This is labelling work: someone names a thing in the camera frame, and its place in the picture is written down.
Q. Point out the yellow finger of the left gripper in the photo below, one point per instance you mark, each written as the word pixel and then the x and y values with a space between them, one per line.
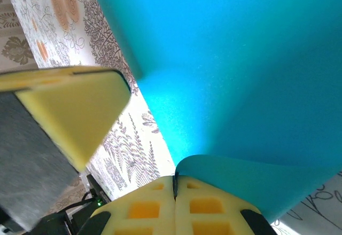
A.
pixel 80 70
pixel 80 112

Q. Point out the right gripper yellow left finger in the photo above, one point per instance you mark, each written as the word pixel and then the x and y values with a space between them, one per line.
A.
pixel 144 211

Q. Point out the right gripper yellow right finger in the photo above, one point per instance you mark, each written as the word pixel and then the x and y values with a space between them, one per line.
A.
pixel 205 213

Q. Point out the blue rectangular cloth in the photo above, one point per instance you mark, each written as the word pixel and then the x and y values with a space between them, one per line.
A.
pixel 227 72

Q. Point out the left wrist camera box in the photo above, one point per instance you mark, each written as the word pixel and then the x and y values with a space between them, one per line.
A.
pixel 96 192

